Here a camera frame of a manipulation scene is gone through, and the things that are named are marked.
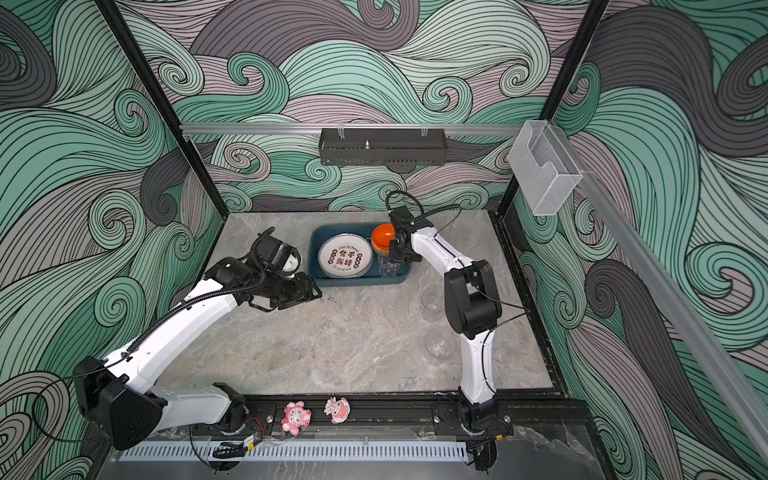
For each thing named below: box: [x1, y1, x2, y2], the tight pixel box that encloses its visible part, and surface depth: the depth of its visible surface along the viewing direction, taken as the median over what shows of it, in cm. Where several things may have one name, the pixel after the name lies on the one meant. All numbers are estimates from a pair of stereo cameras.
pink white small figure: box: [323, 396, 351, 424], surface depth 74 cm
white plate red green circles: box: [318, 233, 374, 279], surface depth 106 cm
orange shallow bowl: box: [371, 223, 396, 248], surface depth 106 cm
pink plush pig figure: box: [281, 400, 312, 436], surface depth 73 cm
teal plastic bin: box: [307, 223, 412, 287], surface depth 102 cm
